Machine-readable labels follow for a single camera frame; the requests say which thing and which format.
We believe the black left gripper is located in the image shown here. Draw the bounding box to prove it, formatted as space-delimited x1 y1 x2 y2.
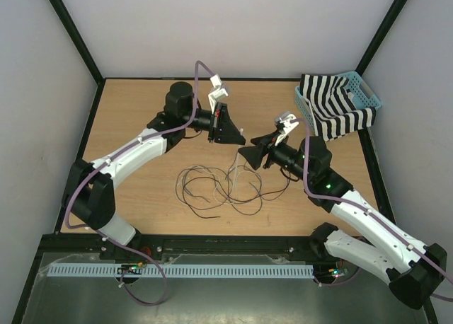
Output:
181 102 246 144

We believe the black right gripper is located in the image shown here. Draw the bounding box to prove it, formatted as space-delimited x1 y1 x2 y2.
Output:
237 128 312 183

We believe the grey wire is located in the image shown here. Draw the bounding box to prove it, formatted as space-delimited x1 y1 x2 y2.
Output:
176 166 265 214

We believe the white wire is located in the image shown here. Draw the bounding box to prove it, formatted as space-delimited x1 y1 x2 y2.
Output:
175 164 263 207

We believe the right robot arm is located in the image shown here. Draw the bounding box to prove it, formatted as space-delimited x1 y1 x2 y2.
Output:
239 132 452 309

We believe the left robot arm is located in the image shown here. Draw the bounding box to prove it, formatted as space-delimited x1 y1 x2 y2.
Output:
62 75 246 259

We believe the black white striped cloth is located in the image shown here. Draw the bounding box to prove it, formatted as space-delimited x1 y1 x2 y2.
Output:
297 74 378 141

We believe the light blue perforated basket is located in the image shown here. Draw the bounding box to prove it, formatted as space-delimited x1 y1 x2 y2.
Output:
294 71 382 134

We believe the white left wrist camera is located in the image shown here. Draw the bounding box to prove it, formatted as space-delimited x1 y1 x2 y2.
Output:
208 74 229 114

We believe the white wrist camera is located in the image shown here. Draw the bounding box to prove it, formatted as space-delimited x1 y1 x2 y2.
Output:
208 74 229 114
274 111 299 146

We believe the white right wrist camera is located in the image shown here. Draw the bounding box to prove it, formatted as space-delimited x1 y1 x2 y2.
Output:
274 111 299 146

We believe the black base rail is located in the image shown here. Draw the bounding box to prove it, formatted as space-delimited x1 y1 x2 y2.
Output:
98 234 353 263

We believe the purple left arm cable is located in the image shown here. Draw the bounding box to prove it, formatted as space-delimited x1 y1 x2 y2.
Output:
65 60 215 306

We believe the light blue slotted cable duct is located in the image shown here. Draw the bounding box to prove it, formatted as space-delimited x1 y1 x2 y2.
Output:
46 263 313 279

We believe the black cage frame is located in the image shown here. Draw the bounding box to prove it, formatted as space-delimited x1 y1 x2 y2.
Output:
0 0 453 324

